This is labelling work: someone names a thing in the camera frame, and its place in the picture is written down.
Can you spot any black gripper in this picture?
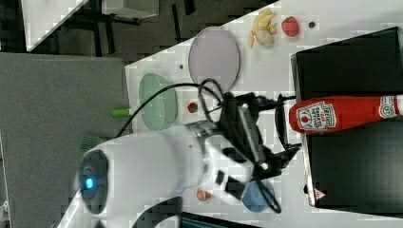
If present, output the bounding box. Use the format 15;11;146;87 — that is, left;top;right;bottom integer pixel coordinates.
218;92;301;181

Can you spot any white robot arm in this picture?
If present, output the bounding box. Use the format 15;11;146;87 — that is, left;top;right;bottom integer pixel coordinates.
56;93;300;228

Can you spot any green spatula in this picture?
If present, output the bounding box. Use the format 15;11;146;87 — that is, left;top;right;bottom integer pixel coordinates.
79;135;106;152

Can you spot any red ketchup bottle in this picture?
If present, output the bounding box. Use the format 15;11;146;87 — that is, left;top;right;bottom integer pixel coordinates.
289;95;403;134

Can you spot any toy banana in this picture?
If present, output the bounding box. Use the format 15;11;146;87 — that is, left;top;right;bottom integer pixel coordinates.
248;9;277;48

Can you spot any toy strawberry near banana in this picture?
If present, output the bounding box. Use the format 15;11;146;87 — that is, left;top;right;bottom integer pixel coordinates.
281;16;299;37

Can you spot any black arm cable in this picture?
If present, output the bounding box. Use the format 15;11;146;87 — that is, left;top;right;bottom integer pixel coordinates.
113;78;283;215

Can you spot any green toy vegetable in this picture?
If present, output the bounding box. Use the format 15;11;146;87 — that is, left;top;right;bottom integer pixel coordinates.
111;108;130;118

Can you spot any purple round plate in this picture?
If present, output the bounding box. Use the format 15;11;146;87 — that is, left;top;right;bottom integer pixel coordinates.
188;27;240;92

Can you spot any toy strawberry near colander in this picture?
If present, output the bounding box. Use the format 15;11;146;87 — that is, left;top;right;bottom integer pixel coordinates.
187;103;199;114

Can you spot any green colander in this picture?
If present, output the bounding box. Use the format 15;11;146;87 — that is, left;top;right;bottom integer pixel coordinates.
139;73;178;130

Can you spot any blue cup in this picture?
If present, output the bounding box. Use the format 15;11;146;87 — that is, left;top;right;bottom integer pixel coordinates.
242;180;275;213

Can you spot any toy orange slice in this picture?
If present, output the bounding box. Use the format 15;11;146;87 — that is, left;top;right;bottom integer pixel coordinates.
196;189;211;201

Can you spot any black toaster oven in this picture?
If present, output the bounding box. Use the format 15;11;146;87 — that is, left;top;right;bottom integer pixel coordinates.
288;28;402;218

